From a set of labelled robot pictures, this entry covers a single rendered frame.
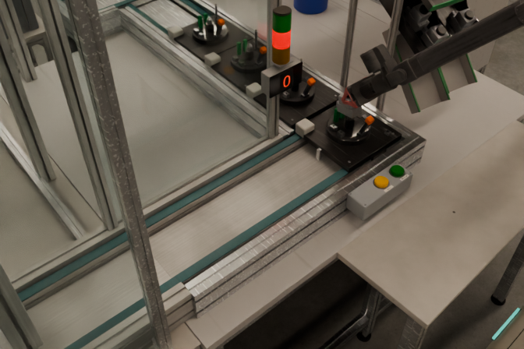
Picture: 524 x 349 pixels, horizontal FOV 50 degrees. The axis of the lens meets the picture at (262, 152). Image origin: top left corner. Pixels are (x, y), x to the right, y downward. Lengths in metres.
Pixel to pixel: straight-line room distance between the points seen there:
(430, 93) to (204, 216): 0.85
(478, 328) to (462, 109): 0.96
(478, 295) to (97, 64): 2.18
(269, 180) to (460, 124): 0.75
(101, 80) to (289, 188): 0.96
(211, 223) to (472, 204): 0.79
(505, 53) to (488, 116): 2.09
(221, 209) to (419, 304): 0.60
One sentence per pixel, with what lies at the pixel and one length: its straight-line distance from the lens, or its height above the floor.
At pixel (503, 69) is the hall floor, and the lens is 4.07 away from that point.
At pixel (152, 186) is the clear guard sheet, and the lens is 1.58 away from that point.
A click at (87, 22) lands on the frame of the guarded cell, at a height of 1.77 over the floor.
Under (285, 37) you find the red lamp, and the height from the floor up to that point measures 1.35.
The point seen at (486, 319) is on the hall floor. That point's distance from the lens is 2.66.
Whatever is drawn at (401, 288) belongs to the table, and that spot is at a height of 0.86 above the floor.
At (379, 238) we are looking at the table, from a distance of 1.67.
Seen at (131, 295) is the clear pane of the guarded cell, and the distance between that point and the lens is 1.22.
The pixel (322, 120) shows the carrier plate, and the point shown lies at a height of 0.97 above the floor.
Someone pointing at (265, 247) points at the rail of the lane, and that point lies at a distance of 1.49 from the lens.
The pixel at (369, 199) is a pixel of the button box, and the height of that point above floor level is 0.96.
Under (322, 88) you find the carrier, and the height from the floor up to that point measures 0.97.
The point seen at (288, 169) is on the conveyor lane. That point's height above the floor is 0.92.
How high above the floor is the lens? 2.15
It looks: 43 degrees down
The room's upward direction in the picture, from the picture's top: straight up
